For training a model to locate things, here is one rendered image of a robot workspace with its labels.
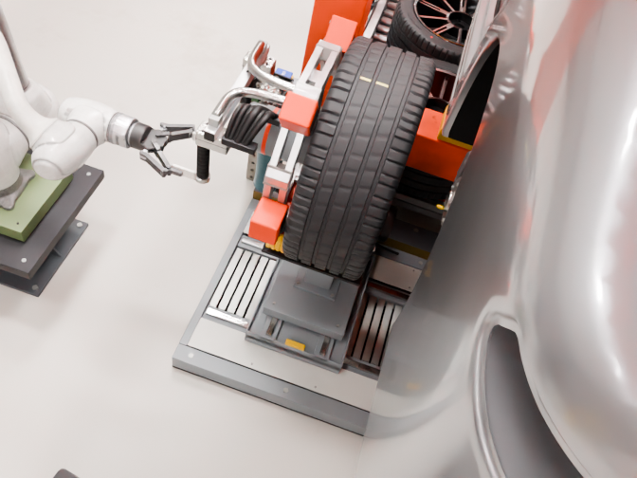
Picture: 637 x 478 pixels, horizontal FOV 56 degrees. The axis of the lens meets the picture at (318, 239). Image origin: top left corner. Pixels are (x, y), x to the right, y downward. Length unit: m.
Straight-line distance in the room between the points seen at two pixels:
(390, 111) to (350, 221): 0.28
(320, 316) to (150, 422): 0.68
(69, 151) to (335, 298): 1.05
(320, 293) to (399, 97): 0.93
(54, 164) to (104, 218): 1.02
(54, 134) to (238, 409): 1.12
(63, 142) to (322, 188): 0.67
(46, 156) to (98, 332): 0.90
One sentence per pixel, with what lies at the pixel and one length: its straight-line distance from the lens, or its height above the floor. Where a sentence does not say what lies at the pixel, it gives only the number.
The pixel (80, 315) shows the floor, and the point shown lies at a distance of 2.41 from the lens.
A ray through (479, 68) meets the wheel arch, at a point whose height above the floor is 1.05.
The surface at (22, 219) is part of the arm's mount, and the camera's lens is 2.24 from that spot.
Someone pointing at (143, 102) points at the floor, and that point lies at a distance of 3.12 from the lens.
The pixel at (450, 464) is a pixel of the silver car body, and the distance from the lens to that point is 0.83.
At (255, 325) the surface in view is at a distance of 2.20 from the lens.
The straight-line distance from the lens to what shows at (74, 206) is 2.31.
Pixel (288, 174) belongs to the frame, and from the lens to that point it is 1.50.
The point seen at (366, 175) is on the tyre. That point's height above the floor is 1.06.
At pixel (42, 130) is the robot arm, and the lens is 1.69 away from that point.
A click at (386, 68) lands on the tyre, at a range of 1.55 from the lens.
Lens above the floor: 2.08
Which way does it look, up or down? 52 degrees down
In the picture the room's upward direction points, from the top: 17 degrees clockwise
